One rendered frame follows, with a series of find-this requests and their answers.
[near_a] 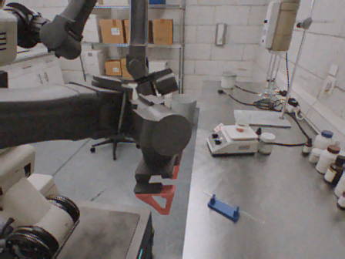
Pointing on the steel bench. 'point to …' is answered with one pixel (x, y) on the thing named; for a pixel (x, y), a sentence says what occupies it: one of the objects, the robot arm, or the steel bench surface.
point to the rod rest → (223, 209)
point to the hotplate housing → (237, 146)
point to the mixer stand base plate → (262, 118)
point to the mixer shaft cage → (270, 79)
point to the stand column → (296, 62)
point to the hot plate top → (239, 133)
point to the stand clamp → (311, 22)
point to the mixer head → (279, 25)
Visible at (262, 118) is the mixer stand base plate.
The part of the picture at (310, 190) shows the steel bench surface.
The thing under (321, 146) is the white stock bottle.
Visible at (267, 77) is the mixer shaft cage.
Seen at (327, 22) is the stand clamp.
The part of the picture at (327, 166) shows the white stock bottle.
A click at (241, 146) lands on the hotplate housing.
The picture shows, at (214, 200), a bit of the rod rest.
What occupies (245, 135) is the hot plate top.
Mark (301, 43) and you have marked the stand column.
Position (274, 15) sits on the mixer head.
